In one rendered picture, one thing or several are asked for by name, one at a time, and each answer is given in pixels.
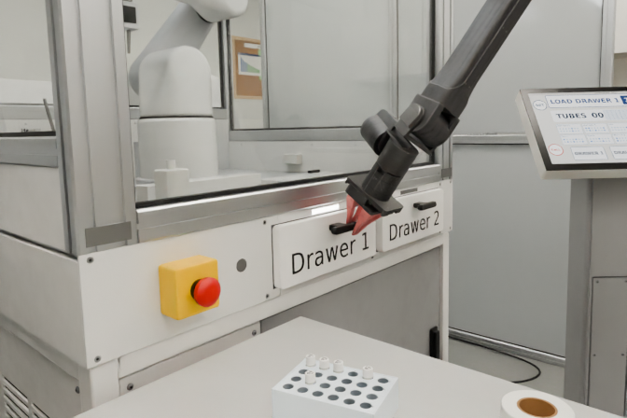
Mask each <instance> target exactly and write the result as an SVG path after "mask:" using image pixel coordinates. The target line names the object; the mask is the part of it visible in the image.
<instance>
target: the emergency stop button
mask: <svg viewBox="0 0 627 418"><path fill-rule="evenodd" d="M220 292H221V287H220V283H219V282H218V281H217V279H216V278H213V277H204V278H202V279H201V280H200V281H199V282H198V284H197V285H196V286H195V289H194V299H195V301H196V302H197V304H199V305H200V306H202V307H210V306H212V305H214V304H215V303H216V302H217V300H218V298H219V296H220Z"/></svg>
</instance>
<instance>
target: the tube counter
mask: <svg viewBox="0 0 627 418"><path fill-rule="evenodd" d="M589 111H590V114H591V116H592V120H593V121H597V120H627V109H594V110H589Z"/></svg>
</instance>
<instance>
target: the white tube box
mask: <svg viewBox="0 0 627 418"><path fill-rule="evenodd" d="M308 370H313V371H314V372H315V384H312V385H308V384H306V382H305V372H306V371H308ZM397 409H398V377H393V376H389V375H384V374H380V373H375V372H373V378H372V380H364V379H363V374H362V369H354V368H349V367H345V366H343V373H335V372H334V370H333V364H331V363H329V369H328V370H321V369H320V368H319V361H318V360H315V367H312V368H309V367H306V358H304V359H303V360H302V361H301V362H300V363H299V364H298V365H297V366H296V367H295V368H294V369H292V370H291V371H290V372H289V373H288V374H287V375H286V376H285V378H283V379H282V380H281V381H280V382H279V383H278V384H277V385H276V386H275V387H273V388H272V418H393V416H394V415H395V413H396V411H397Z"/></svg>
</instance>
